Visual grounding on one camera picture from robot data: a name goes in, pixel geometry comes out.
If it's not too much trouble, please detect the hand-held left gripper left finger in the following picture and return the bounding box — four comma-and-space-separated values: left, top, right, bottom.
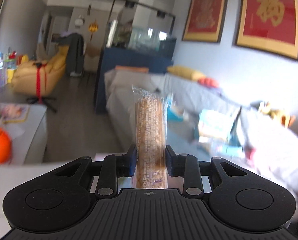
56, 144, 137, 198

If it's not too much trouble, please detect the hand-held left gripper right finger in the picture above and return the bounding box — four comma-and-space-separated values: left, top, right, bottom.
165, 145, 247, 198

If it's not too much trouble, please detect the clear bread packet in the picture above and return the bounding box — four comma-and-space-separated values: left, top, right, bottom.
132, 85, 173, 189

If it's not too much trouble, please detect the blue tape dispenser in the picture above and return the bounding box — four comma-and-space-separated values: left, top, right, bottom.
168, 97, 187, 122

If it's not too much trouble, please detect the white printed bag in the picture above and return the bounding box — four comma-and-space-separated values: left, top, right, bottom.
198, 109, 241, 140

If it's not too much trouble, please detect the grey covered sofa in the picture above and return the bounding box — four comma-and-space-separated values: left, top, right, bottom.
104, 69, 298, 218

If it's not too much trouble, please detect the orange pillow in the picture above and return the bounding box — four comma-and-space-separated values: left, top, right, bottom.
198, 77, 219, 88

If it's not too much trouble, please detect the yellow pillow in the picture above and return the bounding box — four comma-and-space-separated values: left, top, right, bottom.
167, 66, 206, 81

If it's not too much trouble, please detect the orange bolster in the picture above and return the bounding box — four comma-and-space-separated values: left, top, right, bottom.
115, 65, 149, 73

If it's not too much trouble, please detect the blue cabinet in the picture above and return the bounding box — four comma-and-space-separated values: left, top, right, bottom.
95, 47, 174, 114

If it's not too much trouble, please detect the beige chair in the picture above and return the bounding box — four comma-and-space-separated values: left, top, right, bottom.
85, 47, 100, 73

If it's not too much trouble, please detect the white low table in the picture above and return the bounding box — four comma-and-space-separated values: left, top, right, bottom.
0, 87, 48, 165

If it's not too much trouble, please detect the yellow plush toy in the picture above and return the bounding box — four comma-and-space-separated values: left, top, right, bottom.
258, 101, 296, 128

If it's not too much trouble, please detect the dark coat on stand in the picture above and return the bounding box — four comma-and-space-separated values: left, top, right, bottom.
55, 31, 85, 77

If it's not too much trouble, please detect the glass fish tank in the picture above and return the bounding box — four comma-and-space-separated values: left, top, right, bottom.
106, 0, 177, 60

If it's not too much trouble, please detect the yellow picture book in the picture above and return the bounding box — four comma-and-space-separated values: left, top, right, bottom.
0, 104, 30, 123

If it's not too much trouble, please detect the narrow framed red picture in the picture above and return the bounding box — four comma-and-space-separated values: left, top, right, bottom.
182, 0, 231, 43

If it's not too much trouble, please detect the wide framed red picture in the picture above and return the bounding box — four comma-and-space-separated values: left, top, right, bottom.
234, 0, 298, 61

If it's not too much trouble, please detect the yellow armchair with red strap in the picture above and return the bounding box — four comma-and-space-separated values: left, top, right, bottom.
12, 45, 67, 97

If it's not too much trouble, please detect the yellow hanging wall ornament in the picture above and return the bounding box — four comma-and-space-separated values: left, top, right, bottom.
88, 21, 99, 42

